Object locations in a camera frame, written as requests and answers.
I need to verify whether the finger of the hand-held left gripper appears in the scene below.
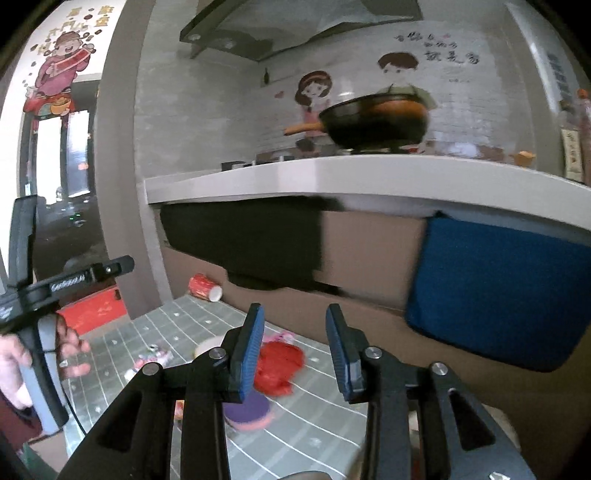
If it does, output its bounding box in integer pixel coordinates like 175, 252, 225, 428
90, 256, 136, 281

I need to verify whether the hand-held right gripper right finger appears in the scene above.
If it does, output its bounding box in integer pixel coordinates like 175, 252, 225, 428
325, 303, 539, 480

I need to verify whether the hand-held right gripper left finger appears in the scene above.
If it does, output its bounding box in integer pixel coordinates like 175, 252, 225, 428
58, 302, 266, 480

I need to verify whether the person's left hand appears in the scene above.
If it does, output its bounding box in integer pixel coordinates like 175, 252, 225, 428
0, 316, 92, 411

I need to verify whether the red crumpled bag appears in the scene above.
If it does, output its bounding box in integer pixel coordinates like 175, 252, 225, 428
255, 340, 307, 398

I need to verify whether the red paper banner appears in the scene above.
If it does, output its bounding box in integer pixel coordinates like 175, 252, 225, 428
56, 285, 129, 336

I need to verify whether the pink and purple packet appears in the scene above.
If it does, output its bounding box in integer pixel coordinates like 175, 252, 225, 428
223, 391, 279, 433

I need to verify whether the green checked tablecloth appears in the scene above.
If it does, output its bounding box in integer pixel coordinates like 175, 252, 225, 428
59, 295, 416, 480

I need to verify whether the red paper cup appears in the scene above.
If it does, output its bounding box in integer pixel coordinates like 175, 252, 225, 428
187, 272, 224, 304

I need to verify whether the pink white tissue pack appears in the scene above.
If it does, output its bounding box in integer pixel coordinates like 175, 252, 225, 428
133, 345, 175, 373

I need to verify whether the black cloth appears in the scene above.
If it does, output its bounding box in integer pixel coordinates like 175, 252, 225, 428
159, 196, 345, 292

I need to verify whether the glass door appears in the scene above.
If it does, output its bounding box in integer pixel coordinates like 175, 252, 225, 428
17, 76, 108, 280

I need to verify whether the black gas stove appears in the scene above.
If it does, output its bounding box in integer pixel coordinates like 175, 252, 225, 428
221, 147, 416, 171

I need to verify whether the blue cushion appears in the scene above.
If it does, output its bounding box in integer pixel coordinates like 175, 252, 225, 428
405, 215, 591, 373

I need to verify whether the white kitchen counter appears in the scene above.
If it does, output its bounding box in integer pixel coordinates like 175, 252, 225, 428
144, 154, 591, 241

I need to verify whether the fortune figure door poster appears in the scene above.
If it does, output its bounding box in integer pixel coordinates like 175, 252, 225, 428
22, 0, 122, 121

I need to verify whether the grey range hood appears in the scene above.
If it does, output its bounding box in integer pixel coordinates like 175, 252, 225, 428
179, 0, 424, 64

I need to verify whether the labelled glass bottle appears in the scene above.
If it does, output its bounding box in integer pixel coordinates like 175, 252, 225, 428
558, 88, 591, 186

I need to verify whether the white appliance with label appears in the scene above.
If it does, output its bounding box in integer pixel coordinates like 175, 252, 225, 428
505, 0, 591, 118

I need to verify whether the black cable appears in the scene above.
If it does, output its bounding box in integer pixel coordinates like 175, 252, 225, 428
59, 383, 89, 435

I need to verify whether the black wok with orange handle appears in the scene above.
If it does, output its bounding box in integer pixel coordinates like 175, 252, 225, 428
283, 93, 433, 151

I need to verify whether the cartoon couple wall sticker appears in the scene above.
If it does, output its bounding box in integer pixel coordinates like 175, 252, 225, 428
276, 31, 484, 154

